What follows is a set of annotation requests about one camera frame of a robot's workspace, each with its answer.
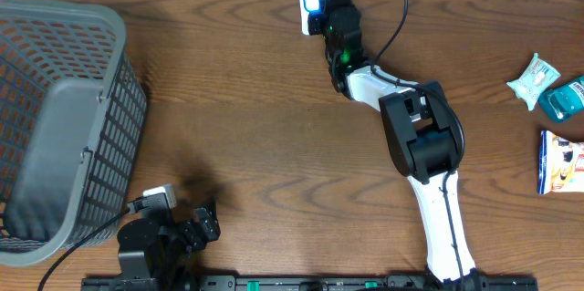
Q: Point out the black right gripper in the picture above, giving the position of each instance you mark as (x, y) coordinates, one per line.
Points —
(313, 21)

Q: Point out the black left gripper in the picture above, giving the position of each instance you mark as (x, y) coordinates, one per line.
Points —
(197, 239)

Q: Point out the small teal liquid bottle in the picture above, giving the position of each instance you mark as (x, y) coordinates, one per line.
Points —
(561, 103)

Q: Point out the yellow snack bag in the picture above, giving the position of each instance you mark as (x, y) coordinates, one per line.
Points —
(560, 167)

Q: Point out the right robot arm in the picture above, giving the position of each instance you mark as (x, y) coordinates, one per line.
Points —
(424, 136)

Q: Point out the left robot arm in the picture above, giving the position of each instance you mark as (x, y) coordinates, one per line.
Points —
(154, 249)

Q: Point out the dark grey plastic basket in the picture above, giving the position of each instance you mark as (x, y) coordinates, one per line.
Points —
(72, 112)

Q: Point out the mint green wipes pack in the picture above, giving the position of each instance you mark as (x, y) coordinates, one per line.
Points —
(536, 78)

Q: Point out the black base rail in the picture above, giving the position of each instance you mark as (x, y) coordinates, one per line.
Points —
(391, 282)

